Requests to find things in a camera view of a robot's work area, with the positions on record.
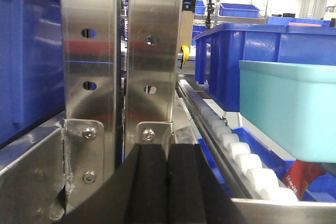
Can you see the red snack package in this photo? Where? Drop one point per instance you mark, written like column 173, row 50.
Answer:
column 300, row 175

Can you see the light teal plastic bin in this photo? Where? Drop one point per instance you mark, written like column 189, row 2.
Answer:
column 293, row 104

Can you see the steel shelf front rail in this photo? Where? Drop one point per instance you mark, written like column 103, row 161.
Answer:
column 266, row 211

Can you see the blue bin on far rack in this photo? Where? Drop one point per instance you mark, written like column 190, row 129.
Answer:
column 238, row 10

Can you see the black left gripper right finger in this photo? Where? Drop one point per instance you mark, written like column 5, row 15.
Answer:
column 195, row 195

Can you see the blue bin lower shelf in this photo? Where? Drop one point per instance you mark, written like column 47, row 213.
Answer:
column 322, row 189

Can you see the steel rack upright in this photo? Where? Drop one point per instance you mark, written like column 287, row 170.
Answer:
column 153, row 32
column 91, row 43

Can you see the left steel rack upright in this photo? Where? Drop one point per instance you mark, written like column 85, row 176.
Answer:
column 91, row 43

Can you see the white roller track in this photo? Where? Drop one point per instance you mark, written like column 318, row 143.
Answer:
column 246, row 174

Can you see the right steel rack upright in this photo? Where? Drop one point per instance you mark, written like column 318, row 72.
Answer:
column 153, row 32

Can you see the blue bin behind teal bin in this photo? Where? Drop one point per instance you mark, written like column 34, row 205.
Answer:
column 220, row 49

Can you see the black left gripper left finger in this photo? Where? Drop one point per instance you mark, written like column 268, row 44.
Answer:
column 135, row 193

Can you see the large blue bin left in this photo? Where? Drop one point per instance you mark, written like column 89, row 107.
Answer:
column 32, row 72

